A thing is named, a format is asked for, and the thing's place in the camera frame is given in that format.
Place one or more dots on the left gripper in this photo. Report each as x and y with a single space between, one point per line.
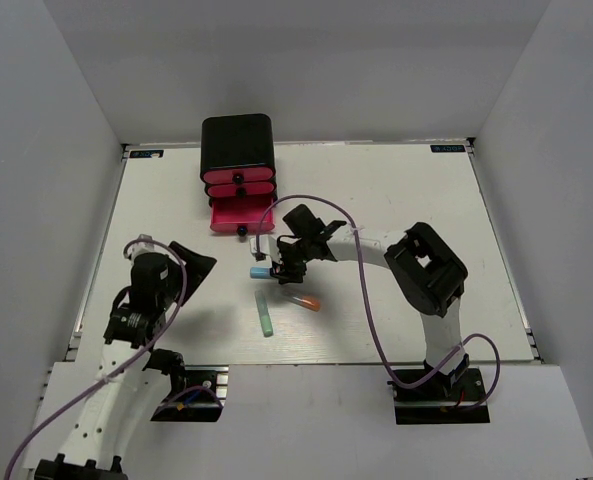
197 266

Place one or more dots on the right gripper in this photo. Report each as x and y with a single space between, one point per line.
286 269

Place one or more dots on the blue highlighter pen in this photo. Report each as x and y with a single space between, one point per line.
260 273

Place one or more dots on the pink bottom drawer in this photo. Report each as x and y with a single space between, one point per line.
241 216

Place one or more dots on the pink drawer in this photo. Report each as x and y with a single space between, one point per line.
240 190
237 175
241 216

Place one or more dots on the pink top drawer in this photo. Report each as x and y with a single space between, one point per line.
237 175

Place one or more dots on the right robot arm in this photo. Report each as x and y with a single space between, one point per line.
429 274

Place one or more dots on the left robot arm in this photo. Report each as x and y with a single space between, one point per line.
135 379

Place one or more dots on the orange capped clear highlighter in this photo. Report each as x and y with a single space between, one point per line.
300 299

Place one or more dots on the green highlighter pen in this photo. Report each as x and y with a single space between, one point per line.
263 313

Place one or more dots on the black drawer cabinet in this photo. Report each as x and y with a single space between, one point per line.
237 141

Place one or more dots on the left blue table label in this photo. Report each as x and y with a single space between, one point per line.
146 154

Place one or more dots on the blue table label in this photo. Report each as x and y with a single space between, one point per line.
146 154
448 148

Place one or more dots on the right blue table label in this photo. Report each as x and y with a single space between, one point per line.
448 148

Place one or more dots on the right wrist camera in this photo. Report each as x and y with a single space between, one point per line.
265 247

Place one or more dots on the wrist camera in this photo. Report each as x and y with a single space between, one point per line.
141 245
265 247

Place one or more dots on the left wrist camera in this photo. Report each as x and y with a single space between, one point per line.
141 245

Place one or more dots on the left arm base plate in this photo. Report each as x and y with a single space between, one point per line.
199 398

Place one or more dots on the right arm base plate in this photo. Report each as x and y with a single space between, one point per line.
429 404

